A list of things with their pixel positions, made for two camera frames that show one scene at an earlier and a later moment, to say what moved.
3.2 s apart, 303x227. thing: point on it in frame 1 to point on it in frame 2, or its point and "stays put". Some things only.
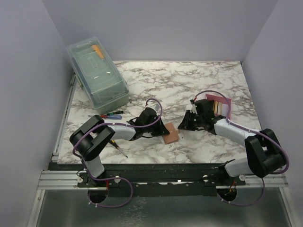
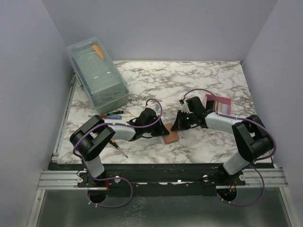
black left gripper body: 154,129 stays put
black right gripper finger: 187,123 to 179,123
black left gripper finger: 163,129 stays put
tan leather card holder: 173,136 stays put
